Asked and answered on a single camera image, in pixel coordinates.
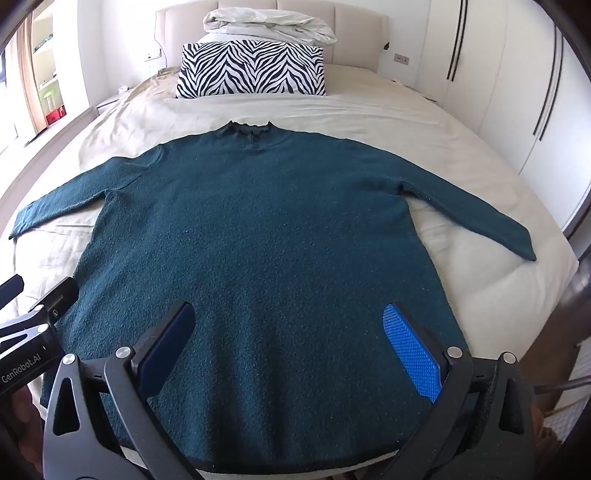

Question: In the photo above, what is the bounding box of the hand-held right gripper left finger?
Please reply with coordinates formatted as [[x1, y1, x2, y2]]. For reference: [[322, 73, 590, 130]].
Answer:
[[42, 301, 204, 480]]

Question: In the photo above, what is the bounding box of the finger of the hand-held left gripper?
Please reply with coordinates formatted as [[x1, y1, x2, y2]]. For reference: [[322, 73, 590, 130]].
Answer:
[[28, 277, 81, 329], [0, 274, 25, 302]]

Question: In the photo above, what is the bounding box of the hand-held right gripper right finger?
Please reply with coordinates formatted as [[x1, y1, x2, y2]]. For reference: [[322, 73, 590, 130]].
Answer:
[[382, 302, 549, 480]]

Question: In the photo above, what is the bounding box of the teal knit sweater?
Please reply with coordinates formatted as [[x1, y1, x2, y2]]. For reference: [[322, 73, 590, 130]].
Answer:
[[9, 121, 539, 474]]

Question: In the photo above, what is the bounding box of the bed with beige sheet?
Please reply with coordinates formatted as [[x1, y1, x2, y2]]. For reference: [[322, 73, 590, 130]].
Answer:
[[0, 64, 581, 480]]

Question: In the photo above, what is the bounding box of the white nightstand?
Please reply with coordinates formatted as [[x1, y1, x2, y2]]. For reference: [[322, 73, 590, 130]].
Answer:
[[95, 86, 136, 112]]

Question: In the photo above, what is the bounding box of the zebra striped pillow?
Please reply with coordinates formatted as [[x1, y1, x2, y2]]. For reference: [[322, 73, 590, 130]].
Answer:
[[175, 41, 328, 99]]

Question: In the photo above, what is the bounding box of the white wardrobe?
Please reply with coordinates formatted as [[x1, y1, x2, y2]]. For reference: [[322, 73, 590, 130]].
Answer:
[[413, 0, 591, 234]]

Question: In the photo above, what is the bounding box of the beige padded headboard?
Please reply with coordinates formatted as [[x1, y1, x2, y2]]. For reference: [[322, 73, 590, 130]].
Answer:
[[154, 0, 391, 75]]

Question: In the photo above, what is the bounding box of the beige crumpled sheet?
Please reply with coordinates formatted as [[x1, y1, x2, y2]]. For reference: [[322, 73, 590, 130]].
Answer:
[[203, 7, 338, 47]]

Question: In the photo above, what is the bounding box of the wooden door frame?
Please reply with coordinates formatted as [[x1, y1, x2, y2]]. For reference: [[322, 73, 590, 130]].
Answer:
[[17, 7, 52, 136]]

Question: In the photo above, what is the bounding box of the black wardrobe handle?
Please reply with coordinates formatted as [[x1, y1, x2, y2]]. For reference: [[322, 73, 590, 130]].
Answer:
[[446, 0, 464, 80], [539, 34, 565, 130], [453, 0, 469, 75], [533, 37, 558, 137]]

